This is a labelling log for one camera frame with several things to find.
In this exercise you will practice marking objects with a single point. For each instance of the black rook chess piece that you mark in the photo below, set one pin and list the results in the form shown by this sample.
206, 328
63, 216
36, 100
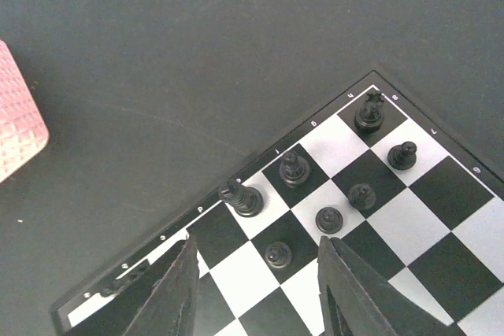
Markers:
370, 116

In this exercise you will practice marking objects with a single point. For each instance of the black pawn chess piece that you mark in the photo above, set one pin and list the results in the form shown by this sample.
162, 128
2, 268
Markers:
329, 220
278, 255
403, 156
362, 196

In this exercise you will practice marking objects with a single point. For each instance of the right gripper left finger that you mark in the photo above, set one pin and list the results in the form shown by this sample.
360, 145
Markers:
171, 307

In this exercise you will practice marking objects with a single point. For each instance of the black and white chessboard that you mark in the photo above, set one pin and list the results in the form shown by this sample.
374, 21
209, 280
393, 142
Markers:
370, 167

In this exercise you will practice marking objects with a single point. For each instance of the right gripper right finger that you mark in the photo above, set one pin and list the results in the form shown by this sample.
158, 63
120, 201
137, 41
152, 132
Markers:
357, 300

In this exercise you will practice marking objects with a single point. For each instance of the pink metal tin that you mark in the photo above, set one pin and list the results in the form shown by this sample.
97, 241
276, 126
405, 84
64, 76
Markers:
23, 130

